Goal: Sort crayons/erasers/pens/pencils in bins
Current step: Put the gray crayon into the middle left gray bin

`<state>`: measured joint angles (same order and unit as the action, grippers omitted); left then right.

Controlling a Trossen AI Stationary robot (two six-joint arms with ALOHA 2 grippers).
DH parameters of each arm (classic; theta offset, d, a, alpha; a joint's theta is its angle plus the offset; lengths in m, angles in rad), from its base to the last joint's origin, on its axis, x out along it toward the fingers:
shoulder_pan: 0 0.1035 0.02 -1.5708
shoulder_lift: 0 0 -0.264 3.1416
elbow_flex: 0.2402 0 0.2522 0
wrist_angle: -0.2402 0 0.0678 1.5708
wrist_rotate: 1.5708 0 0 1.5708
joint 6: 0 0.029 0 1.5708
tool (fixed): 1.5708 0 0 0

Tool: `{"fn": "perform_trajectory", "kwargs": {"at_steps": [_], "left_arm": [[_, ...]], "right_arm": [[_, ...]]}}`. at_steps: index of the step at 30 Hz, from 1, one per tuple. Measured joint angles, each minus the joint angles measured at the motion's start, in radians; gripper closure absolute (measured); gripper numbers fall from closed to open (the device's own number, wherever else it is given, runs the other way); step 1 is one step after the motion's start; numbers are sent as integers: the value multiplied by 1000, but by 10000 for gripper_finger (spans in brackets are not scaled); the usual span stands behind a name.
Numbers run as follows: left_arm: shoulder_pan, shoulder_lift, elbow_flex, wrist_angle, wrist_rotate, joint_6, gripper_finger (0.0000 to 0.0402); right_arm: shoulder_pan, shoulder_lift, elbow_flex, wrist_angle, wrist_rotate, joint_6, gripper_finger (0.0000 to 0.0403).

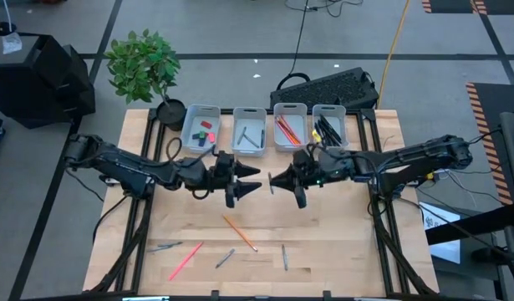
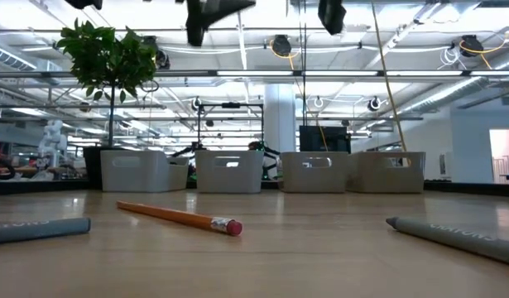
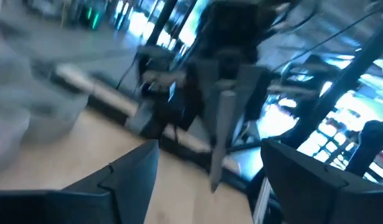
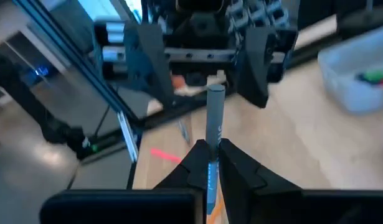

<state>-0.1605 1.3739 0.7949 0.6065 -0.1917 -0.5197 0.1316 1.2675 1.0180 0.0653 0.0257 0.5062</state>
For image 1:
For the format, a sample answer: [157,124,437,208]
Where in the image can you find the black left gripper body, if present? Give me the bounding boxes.
[206,150,237,209]

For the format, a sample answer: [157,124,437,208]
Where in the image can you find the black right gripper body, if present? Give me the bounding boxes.
[293,149,327,209]

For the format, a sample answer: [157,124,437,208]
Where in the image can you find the pink pencil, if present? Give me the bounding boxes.
[274,118,296,146]
[167,241,205,282]

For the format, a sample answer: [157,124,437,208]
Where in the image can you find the grey marker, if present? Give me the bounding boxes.
[214,248,237,269]

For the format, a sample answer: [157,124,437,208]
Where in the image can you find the light grey plastic bin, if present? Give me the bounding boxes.
[311,103,349,151]
[180,103,222,154]
[230,106,267,158]
[272,102,311,153]

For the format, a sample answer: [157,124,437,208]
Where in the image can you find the power strip with plugs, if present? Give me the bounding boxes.
[405,166,450,187]

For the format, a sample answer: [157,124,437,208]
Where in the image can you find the potted green plant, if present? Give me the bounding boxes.
[102,28,187,131]

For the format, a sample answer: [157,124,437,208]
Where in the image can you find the white printed paper sheet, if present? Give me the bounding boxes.
[418,202,462,265]

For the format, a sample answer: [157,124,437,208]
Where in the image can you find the black side desk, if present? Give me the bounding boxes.
[425,110,514,301]

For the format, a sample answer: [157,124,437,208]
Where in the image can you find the black equipment cases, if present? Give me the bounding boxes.
[0,28,97,130]

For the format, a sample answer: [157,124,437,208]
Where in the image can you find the black mat with orange stripes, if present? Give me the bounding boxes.
[421,0,514,16]

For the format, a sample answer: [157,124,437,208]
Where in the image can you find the crumpled white paper label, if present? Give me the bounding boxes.
[1,32,23,55]

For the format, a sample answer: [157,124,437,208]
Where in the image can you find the black aluminium rig frame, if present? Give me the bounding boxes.
[83,107,440,301]

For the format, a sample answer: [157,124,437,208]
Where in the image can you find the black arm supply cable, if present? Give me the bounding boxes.
[91,194,129,244]

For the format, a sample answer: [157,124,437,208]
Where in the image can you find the black floor power cable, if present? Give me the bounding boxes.
[276,0,364,92]

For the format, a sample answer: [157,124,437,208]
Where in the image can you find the yellow hanging cable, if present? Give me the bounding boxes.
[377,0,411,110]

